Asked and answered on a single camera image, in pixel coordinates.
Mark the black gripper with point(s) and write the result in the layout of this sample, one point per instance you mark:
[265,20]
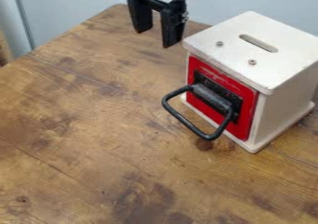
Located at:
[173,17]

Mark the red drawer with black handle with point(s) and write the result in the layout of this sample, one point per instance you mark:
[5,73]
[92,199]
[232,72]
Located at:
[223,99]

